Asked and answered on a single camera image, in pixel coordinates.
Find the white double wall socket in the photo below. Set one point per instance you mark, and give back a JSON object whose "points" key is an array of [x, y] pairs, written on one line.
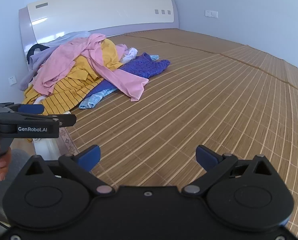
{"points": [[211, 13]]}

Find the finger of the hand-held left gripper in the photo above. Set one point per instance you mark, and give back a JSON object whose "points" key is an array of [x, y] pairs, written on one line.
{"points": [[31, 108], [64, 120]]}

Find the white garment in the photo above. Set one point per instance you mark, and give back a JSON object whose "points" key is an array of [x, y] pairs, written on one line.
{"points": [[130, 55]]}

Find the purple knit sweater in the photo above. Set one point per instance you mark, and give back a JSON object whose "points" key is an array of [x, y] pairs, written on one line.
{"points": [[144, 66]]}

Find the yellow striped shirt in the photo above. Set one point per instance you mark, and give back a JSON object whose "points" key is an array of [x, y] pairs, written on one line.
{"points": [[64, 92]]}

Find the lavender grey garment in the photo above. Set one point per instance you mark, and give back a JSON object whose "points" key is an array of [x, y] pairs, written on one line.
{"points": [[42, 55]]}

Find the white bed frame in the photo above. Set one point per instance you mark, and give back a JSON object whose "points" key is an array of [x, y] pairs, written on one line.
{"points": [[45, 147]]}

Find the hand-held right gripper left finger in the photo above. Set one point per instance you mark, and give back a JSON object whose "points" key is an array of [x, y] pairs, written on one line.
{"points": [[90, 157]]}

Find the pink cartoon print shirt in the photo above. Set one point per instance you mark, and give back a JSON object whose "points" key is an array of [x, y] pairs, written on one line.
{"points": [[64, 62]]}

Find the bamboo bed mat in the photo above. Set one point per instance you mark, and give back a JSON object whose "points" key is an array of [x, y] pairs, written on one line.
{"points": [[189, 105]]}

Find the person's left hand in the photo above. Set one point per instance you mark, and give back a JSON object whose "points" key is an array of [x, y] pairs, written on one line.
{"points": [[3, 167]]}

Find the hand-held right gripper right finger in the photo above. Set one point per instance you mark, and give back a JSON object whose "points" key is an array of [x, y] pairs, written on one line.
{"points": [[206, 158]]}

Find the pale pink garment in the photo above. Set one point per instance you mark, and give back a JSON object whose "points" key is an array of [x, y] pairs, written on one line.
{"points": [[121, 48]]}

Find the cream bed headboard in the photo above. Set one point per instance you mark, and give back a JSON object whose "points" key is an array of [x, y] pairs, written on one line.
{"points": [[101, 12]]}

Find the light blue knit garment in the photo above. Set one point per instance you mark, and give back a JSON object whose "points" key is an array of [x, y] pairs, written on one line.
{"points": [[94, 101]]}

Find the white low wall socket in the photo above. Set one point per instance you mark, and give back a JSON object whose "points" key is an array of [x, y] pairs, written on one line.
{"points": [[12, 81]]}

